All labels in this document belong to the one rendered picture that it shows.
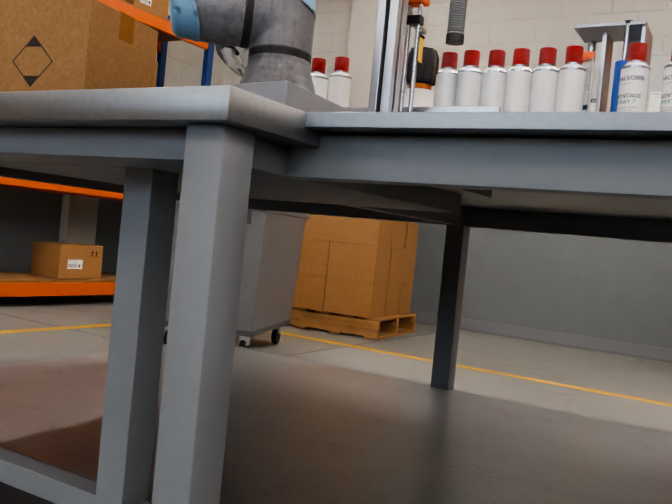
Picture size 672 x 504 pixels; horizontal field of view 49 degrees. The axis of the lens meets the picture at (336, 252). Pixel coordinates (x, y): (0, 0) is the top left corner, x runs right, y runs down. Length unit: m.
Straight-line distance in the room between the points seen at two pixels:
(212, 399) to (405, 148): 0.39
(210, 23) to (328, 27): 5.97
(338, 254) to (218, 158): 4.28
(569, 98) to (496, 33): 5.06
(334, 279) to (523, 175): 4.30
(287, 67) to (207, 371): 0.64
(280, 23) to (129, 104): 0.47
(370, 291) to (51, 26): 3.63
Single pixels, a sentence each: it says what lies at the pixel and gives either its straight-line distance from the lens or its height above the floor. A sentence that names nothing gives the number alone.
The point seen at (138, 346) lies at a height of 0.47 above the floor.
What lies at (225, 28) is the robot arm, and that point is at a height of 1.02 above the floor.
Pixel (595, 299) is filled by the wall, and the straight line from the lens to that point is 6.00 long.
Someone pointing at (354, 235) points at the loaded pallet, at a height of 0.70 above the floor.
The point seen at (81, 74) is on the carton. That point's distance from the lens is 1.66.
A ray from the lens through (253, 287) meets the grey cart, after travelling 3.76.
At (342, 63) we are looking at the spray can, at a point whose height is 1.07.
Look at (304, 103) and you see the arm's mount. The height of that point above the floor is 0.88.
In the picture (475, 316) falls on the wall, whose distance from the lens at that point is 6.27.
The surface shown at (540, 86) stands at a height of 1.00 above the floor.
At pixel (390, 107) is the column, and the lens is 1.47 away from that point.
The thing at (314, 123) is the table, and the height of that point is 0.81.
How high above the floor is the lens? 0.67
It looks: 1 degrees down
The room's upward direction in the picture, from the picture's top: 6 degrees clockwise
